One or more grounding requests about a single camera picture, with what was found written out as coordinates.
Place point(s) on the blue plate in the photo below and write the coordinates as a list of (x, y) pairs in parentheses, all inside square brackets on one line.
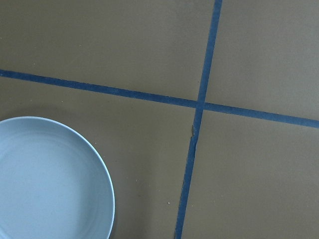
[(53, 183)]

